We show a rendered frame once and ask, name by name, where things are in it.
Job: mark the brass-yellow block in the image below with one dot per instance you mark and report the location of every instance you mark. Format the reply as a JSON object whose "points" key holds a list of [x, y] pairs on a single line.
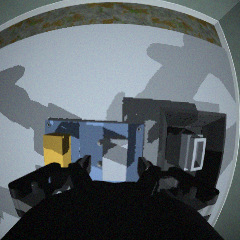
{"points": [[57, 148]]}

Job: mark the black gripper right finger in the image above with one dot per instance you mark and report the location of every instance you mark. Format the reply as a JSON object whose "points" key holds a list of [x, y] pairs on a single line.
{"points": [[194, 192]]}

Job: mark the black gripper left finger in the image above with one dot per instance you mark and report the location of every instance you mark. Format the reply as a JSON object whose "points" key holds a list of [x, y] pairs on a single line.
{"points": [[27, 191]]}

